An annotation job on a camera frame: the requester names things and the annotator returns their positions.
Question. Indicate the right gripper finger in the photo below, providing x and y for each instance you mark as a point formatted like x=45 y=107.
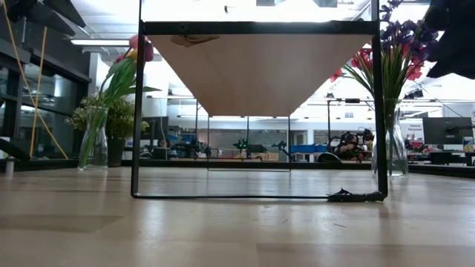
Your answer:
x=460 y=65
x=456 y=22

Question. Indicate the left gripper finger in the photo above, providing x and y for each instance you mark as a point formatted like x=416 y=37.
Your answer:
x=48 y=24
x=67 y=9

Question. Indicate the red artificial flower bunch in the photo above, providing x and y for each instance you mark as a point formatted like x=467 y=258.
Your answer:
x=413 y=70
x=358 y=61

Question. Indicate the purple artificial flower bunch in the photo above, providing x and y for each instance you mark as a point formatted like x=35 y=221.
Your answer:
x=404 y=33

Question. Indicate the pink artificial tulip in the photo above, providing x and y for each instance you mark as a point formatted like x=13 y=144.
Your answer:
x=133 y=41

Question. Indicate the dark purple artificial tulip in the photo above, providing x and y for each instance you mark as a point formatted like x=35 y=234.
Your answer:
x=149 y=53

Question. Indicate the clear glass vase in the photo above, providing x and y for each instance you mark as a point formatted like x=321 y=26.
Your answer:
x=395 y=159
x=92 y=155

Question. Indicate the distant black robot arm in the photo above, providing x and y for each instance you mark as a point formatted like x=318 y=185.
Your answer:
x=245 y=146

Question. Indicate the long ceiling light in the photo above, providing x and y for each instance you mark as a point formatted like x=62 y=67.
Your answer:
x=100 y=42

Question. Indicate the black ceiling spotlight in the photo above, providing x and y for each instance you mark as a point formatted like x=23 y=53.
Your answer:
x=413 y=94

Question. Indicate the black computer monitor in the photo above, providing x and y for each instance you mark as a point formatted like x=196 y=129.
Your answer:
x=154 y=128
x=447 y=130

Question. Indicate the black desk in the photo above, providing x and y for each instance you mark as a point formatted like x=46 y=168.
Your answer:
x=445 y=157

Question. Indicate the potted green leafy plant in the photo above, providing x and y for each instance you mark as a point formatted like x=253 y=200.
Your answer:
x=124 y=115

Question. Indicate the person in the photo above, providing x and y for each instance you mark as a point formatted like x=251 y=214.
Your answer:
x=349 y=146

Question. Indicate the black pole rig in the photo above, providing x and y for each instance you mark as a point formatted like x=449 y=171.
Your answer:
x=329 y=122

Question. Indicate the black tape wad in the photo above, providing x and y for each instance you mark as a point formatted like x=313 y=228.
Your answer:
x=352 y=196

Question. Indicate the blue storage bin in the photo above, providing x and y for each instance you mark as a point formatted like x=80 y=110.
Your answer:
x=308 y=148

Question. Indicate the cardboard box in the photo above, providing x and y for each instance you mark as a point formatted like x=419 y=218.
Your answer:
x=267 y=156

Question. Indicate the white wall sign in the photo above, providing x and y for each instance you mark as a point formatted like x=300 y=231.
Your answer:
x=415 y=130

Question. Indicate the small white post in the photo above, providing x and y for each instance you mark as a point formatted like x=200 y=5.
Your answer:
x=9 y=167

